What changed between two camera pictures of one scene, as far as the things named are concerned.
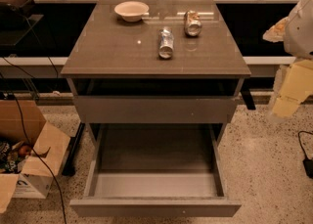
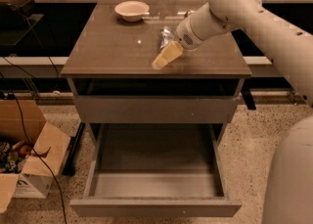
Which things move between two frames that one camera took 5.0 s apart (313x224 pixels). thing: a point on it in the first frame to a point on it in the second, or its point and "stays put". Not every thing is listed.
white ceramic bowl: [131, 11] stays put
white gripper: [300, 30] to [185, 37]
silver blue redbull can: [165, 42] stays put
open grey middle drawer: [155, 170] stays put
